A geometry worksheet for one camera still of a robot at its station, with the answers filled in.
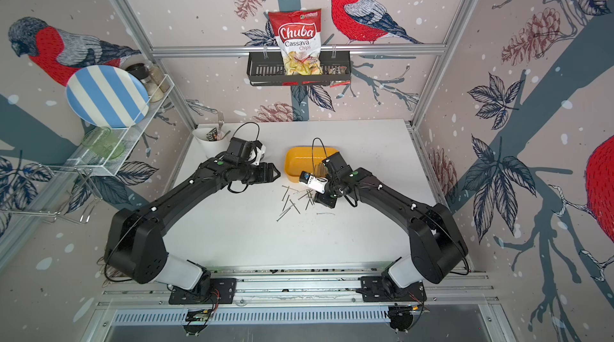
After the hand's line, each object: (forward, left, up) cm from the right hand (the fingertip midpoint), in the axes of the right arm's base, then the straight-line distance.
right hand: (318, 191), depth 86 cm
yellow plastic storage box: (+21, +9, -9) cm, 25 cm away
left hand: (+5, +15, +6) cm, 17 cm away
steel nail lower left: (-5, +13, -9) cm, 17 cm away
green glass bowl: (+1, +65, +26) cm, 70 cm away
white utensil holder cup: (+19, +47, 0) cm, 50 cm away
